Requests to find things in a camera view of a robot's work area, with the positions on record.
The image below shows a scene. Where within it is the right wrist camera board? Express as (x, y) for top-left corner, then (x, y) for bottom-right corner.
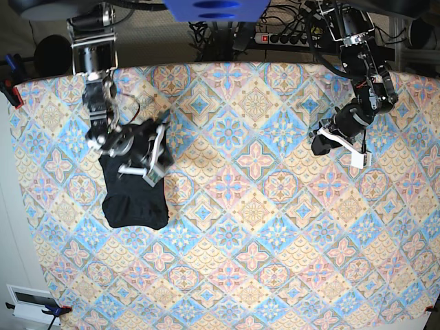
(142, 169), (165, 187)

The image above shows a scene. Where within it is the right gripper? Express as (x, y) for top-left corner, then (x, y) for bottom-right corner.
(127, 119), (172, 172)

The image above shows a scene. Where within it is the red black clamp left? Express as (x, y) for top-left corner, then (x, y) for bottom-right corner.
(0, 80), (23, 109)

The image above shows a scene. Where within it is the white power strip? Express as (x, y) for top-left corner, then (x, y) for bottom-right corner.
(254, 32), (309, 47)

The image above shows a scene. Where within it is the black t-shirt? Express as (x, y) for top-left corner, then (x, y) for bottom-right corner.
(99, 151), (169, 230)

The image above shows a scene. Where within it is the blue clamp bottom left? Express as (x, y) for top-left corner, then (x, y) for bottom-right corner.
(5, 302), (72, 329)

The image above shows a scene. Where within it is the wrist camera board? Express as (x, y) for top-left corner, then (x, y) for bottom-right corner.
(351, 151), (372, 169)
(142, 169), (165, 187)

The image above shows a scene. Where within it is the black round stool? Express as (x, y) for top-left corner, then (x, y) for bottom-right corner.
(34, 34), (72, 77)

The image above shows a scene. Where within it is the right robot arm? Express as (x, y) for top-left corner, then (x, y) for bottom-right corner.
(67, 2), (173, 177)

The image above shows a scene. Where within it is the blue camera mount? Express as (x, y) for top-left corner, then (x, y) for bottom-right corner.
(163, 0), (270, 23)

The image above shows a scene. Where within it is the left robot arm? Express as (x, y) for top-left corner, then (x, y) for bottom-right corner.
(305, 1), (399, 156)

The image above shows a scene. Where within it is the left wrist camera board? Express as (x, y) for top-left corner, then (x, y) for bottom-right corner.
(351, 151), (372, 169)

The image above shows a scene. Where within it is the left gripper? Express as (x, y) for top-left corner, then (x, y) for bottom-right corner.
(309, 102), (373, 156)

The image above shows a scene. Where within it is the white wall vent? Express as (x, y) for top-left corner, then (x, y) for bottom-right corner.
(6, 284), (58, 325)

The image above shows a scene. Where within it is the patterned tablecloth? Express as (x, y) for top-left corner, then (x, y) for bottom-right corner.
(8, 63), (439, 329)

